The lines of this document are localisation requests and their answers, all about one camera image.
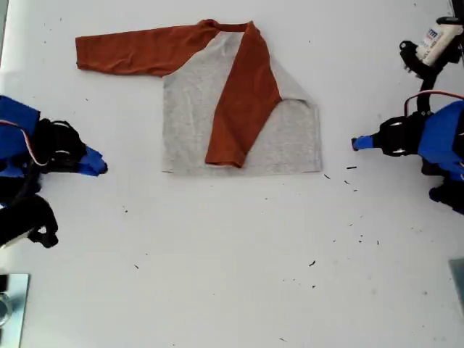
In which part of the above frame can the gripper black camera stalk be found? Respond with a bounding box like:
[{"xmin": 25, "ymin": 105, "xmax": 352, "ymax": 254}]
[
  {"xmin": 398, "ymin": 38, "xmax": 449, "ymax": 114},
  {"xmin": 0, "ymin": 194, "xmax": 59, "ymax": 249}
]

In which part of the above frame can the arm red white wire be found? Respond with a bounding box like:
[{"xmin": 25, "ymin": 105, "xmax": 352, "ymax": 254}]
[
  {"xmin": 404, "ymin": 91, "xmax": 464, "ymax": 117},
  {"xmin": 0, "ymin": 121, "xmax": 50, "ymax": 167}
]

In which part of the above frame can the grey shirt with rust sleeves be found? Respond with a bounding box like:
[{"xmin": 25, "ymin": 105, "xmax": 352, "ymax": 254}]
[{"xmin": 75, "ymin": 18, "xmax": 323, "ymax": 178}]

